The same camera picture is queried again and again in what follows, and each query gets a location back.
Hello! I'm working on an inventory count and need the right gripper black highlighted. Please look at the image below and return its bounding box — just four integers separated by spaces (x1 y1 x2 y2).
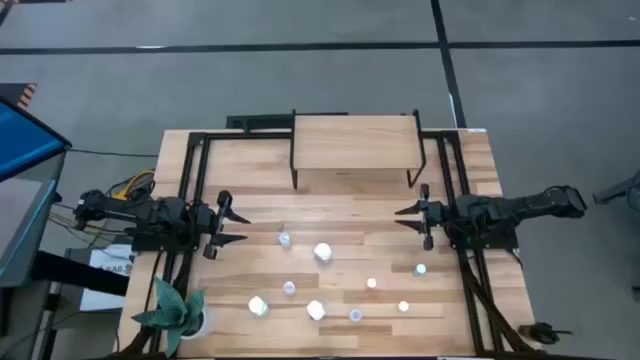
394 183 454 251

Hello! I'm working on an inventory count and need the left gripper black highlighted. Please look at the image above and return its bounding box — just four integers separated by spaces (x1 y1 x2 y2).
192 190 252 260

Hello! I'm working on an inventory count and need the white plant pot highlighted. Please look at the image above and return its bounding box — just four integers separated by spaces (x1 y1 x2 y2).
178 305 212 342

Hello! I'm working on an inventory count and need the green artificial plant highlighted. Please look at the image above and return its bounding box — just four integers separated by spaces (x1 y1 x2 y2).
130 276 207 358

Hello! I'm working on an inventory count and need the black power strip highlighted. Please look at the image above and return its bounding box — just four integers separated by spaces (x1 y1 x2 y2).
225 112 295 133

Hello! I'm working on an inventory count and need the white paper sign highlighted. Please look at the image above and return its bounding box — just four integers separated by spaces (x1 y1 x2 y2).
79 243 137 312

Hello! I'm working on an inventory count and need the black bar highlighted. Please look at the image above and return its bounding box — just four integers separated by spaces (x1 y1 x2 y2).
29 249 130 297

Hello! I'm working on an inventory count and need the black clamp tool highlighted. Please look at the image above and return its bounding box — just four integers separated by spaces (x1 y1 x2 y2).
517 321 575 346

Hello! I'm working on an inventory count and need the grey chair base leg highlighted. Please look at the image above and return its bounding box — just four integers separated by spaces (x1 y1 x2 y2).
592 169 640 206

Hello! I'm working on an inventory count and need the grey equipment cart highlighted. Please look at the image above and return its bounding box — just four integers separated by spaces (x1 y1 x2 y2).
0 149 67 289

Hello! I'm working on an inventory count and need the blue screen monitor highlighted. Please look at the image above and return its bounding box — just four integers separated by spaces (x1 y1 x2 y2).
0 97 72 184

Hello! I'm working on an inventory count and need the orange black striped object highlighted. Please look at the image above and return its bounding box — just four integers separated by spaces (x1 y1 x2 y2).
16 82 39 112

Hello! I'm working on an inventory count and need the black aluminium table frame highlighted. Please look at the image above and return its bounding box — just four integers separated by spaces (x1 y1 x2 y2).
112 128 546 360

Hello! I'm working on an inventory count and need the yellow cable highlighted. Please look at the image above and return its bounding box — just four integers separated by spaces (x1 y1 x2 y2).
110 168 157 202

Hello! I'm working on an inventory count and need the black floor cable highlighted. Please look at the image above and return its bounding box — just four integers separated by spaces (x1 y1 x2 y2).
67 147 160 159

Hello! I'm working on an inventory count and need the thin cable bundle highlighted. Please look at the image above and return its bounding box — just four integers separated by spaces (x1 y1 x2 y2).
47 199 134 246

